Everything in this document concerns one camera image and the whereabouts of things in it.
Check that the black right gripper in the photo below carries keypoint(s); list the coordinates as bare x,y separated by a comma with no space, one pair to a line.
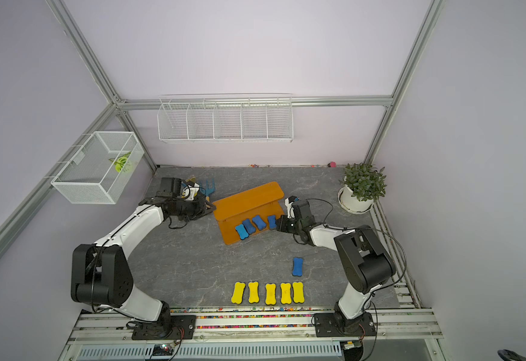
281,225

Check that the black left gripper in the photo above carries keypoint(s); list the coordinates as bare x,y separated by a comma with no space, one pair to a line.
200,209

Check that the orange wooden two-tier shelf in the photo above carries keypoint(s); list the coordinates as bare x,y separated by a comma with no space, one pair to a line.
231,211

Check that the yellow eraser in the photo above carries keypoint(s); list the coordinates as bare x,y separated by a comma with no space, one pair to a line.
286,293
270,294
253,292
238,292
298,292

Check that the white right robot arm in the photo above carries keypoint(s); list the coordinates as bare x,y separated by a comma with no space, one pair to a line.
365,261

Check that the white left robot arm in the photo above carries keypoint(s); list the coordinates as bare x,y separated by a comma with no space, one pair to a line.
101,275

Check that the light blue whiteboard eraser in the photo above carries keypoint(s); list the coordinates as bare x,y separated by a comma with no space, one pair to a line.
242,232

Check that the white plant pot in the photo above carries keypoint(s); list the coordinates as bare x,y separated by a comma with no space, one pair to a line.
351,204

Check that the green potted plant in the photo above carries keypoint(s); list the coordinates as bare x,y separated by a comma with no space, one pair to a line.
365,181

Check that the green object in basket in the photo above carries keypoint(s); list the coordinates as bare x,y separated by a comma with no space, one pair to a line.
122,164

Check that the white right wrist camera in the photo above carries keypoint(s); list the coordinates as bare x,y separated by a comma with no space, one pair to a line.
297,208

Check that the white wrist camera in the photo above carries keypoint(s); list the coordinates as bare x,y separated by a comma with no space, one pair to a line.
190,191
297,208

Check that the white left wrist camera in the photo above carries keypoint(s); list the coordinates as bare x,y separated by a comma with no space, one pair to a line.
190,191

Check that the teal garden fork yellow handle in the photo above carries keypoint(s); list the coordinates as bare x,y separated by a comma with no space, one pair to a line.
207,187

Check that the white wire basket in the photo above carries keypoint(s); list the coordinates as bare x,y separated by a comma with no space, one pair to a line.
89,178

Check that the white wire wall shelf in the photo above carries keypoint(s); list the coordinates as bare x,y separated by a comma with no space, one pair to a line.
226,118

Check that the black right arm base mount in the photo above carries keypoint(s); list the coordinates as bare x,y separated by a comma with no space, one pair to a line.
344,325

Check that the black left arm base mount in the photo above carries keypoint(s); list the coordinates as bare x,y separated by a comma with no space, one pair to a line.
169,327

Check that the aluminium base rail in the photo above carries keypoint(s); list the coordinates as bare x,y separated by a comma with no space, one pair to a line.
252,333

